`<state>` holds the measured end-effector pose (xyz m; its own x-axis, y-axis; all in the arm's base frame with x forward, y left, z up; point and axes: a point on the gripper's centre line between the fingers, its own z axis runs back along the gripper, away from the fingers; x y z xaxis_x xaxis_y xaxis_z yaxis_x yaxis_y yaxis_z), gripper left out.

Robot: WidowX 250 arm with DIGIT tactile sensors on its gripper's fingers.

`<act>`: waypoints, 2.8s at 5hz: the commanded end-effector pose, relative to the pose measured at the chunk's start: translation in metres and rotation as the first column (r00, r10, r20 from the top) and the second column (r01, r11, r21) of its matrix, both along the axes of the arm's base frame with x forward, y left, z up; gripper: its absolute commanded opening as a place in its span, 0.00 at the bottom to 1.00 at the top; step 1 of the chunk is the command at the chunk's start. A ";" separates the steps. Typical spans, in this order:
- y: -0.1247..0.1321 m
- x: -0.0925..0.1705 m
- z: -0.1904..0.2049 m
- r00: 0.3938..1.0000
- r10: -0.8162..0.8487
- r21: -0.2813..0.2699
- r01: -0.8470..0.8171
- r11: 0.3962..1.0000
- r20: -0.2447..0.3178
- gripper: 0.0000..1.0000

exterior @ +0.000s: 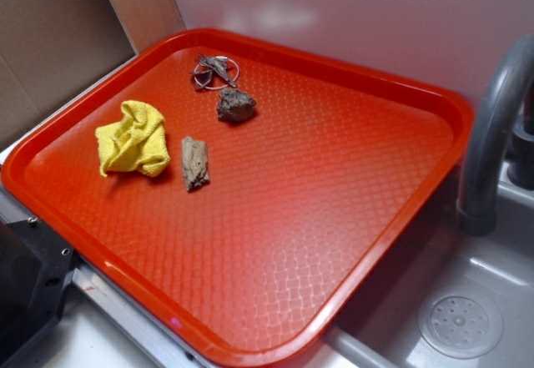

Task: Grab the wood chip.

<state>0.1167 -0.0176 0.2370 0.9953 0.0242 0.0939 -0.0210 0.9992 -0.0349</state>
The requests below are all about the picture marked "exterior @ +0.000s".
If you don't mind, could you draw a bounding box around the red plastic serving tray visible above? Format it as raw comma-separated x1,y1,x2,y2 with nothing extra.
1,29,474,367

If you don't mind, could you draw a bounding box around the metal ring with keys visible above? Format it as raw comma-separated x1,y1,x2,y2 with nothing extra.
189,52,243,92

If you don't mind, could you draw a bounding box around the round sink drain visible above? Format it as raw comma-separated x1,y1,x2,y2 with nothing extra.
417,287,503,360

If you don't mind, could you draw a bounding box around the brown cardboard panel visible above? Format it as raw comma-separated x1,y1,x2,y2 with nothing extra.
1,0,184,149

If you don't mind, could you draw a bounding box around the grey curved faucet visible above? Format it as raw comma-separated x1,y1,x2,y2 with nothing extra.
456,34,533,236

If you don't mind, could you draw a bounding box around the dark brown rock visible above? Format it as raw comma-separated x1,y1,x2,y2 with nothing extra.
216,88,257,124

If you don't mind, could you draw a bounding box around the yellow crumpled cloth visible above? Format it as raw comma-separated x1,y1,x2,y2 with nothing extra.
95,100,170,178

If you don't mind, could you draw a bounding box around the grey plastic sink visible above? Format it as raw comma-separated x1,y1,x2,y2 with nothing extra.
324,174,533,367

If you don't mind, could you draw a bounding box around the brown wood chip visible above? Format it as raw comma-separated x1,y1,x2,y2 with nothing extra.
181,136,210,192

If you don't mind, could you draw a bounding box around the aluminium frame rail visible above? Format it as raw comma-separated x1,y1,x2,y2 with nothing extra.
0,138,218,368

